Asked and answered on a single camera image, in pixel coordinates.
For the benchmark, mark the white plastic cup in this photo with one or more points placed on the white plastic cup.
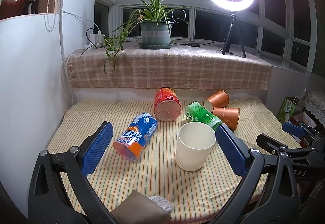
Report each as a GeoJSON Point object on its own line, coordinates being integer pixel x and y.
{"type": "Point", "coordinates": [194, 144]}

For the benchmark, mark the orange paper cup far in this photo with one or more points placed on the orange paper cup far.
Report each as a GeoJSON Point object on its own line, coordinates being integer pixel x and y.
{"type": "Point", "coordinates": [218, 99]}

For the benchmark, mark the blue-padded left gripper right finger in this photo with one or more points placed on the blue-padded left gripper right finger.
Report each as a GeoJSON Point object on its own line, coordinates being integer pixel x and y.
{"type": "Point", "coordinates": [267, 192]}

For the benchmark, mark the orange paper cup near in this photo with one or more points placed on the orange paper cup near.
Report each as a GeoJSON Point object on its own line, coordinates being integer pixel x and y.
{"type": "Point", "coordinates": [229, 116]}

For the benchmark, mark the left hand in knit glove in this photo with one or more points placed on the left hand in knit glove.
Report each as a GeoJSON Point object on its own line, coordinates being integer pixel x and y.
{"type": "Point", "coordinates": [162, 202]}

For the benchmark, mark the spider plant in grey pot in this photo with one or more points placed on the spider plant in grey pot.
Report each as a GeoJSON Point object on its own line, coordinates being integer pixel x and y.
{"type": "Point", "coordinates": [155, 19]}

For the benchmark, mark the green printed cup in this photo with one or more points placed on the green printed cup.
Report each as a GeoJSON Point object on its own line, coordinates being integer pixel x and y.
{"type": "Point", "coordinates": [195, 112]}

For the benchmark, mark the green tissue box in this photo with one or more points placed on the green tissue box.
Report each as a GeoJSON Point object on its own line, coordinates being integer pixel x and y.
{"type": "Point", "coordinates": [287, 109]}

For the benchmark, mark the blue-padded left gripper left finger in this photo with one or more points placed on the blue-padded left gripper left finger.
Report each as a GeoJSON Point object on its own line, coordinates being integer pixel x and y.
{"type": "Point", "coordinates": [60, 191]}

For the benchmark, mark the white power strip with plugs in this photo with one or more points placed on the white power strip with plugs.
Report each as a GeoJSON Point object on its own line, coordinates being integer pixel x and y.
{"type": "Point", "coordinates": [95, 41]}

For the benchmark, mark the striped yellow table cloth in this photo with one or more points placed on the striped yellow table cloth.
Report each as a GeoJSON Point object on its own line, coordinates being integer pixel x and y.
{"type": "Point", "coordinates": [195, 196]}

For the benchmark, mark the plaid beige sill cloth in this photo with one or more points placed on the plaid beige sill cloth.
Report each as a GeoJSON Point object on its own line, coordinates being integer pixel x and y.
{"type": "Point", "coordinates": [179, 67]}

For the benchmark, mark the orange paper cup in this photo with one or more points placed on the orange paper cup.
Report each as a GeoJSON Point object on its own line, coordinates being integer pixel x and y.
{"type": "Point", "coordinates": [218, 99]}
{"type": "Point", "coordinates": [229, 116]}

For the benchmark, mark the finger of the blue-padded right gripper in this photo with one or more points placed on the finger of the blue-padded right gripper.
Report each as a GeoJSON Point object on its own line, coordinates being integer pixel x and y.
{"type": "Point", "coordinates": [294, 130]}
{"type": "Point", "coordinates": [271, 145]}

